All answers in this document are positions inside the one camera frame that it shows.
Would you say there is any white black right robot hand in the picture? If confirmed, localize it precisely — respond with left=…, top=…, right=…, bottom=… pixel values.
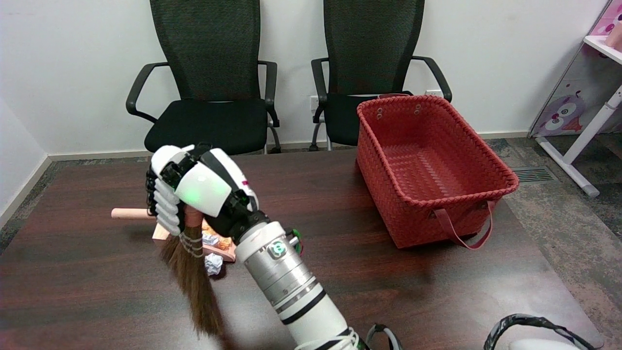
left=145, top=142, right=269, bottom=244

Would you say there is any brown straw hand broom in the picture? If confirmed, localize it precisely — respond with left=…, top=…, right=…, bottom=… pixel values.
left=159, top=204, right=226, bottom=338

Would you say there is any wooden dustpan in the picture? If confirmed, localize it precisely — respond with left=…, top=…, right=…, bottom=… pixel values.
left=111, top=208, right=238, bottom=263

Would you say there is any black mesh office chair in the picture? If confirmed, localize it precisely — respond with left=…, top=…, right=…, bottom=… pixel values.
left=125, top=0, right=282, bottom=159
left=310, top=0, right=453, bottom=151

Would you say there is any red woven basket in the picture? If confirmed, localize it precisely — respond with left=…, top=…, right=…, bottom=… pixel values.
left=356, top=94, right=519, bottom=250

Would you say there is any grey floor vent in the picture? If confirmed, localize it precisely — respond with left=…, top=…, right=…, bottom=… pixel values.
left=510, top=166, right=559, bottom=184

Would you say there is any pink owl print shelf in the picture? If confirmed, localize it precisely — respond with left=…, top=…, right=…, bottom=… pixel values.
left=529, top=0, right=622, bottom=138

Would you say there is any pink cylindrical container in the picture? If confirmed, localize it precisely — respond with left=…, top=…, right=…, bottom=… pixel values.
left=605, top=22, right=622, bottom=52

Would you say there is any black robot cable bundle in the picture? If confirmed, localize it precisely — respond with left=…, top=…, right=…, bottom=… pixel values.
left=364, top=314, right=601, bottom=350

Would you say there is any white desk leg frame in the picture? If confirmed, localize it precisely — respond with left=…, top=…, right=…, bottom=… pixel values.
left=536, top=85, right=622, bottom=197

